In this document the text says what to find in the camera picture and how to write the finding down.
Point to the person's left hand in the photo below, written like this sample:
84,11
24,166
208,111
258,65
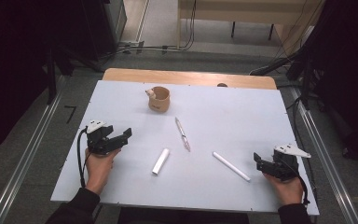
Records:
99,169

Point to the wooden table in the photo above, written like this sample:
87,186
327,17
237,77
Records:
186,77

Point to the clear pen with pink ink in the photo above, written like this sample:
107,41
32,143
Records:
182,133

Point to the tan wooden cup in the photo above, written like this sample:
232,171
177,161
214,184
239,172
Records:
160,101

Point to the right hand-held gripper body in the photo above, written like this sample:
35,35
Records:
286,166

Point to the dark curtain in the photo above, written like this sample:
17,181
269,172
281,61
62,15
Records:
351,77
12,62

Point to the person's right hand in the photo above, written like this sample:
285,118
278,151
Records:
289,191

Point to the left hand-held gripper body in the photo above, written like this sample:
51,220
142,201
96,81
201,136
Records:
98,141

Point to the slim white pen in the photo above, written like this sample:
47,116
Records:
231,166

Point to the metal floor rail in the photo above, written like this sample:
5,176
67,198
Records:
28,155
326,155

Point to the person's dark clothed legs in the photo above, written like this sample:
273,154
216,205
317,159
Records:
183,216

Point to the light wooden desk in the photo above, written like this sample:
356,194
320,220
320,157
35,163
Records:
245,12

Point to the black cabinet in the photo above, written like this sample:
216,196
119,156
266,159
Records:
105,28

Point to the thick white tube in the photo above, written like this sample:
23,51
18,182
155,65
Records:
161,161

